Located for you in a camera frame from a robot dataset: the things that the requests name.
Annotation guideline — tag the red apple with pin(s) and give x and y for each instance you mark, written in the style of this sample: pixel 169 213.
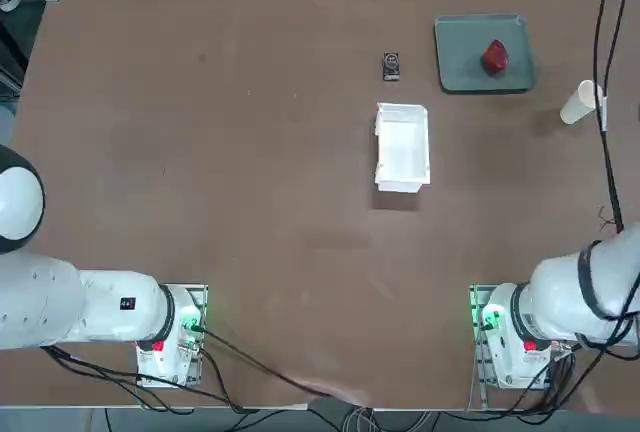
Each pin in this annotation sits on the red apple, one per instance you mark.
pixel 496 58

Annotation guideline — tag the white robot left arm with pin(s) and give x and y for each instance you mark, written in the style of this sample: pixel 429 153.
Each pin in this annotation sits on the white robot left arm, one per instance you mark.
pixel 110 307

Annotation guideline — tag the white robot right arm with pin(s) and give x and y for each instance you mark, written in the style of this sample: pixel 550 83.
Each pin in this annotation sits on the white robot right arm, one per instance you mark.
pixel 560 292

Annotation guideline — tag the white plastic box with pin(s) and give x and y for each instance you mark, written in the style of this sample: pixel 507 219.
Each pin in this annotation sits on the white plastic box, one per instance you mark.
pixel 402 152

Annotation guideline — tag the gray tray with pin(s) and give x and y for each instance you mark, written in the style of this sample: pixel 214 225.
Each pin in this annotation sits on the gray tray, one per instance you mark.
pixel 460 62

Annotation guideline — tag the small black printed packet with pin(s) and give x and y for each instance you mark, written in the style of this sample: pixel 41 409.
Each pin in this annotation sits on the small black printed packet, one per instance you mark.
pixel 392 69

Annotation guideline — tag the cream paper cup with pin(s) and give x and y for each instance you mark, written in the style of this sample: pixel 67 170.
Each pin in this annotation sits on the cream paper cup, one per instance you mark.
pixel 575 107

